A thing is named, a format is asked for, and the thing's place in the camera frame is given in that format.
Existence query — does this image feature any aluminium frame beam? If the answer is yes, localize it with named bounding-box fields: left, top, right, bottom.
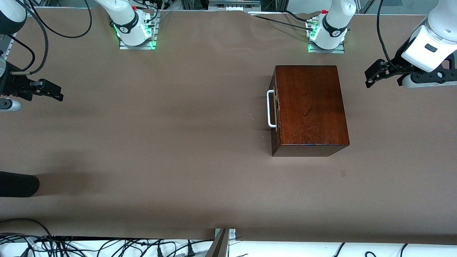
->
left=209, top=0, right=261, bottom=11

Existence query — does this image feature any dark brown wooden cabinet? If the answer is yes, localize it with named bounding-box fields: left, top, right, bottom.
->
left=270, top=65, right=350, bottom=157

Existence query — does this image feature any black cylindrical object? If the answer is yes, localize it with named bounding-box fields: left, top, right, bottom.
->
left=0, top=171, right=40, bottom=198

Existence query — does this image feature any black floor cable arc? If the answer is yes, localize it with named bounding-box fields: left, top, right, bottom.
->
left=0, top=218, right=55, bottom=238

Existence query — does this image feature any black table cable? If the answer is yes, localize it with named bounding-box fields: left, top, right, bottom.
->
left=249, top=11, right=315, bottom=31

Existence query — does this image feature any grey metal post bracket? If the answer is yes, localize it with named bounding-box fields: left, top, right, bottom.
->
left=205, top=228, right=236, bottom=257

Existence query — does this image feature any aluminium frame rail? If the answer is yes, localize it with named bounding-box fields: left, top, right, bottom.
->
left=0, top=33, right=19, bottom=60

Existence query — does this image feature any white metal drawer handle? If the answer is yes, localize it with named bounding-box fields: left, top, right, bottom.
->
left=267, top=90, right=277, bottom=128

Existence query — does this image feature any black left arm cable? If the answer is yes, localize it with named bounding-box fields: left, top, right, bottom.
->
left=377, top=0, right=405, bottom=72

